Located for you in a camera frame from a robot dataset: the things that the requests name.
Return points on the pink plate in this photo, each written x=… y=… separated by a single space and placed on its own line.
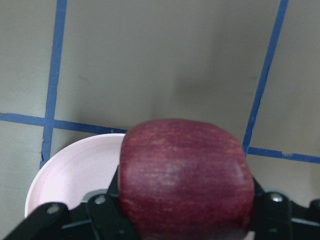
x=76 y=172

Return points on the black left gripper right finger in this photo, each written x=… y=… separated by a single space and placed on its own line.
x=271 y=215

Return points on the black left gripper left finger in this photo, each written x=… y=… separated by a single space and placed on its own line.
x=107 y=218

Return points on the red apple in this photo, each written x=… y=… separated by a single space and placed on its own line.
x=185 y=180

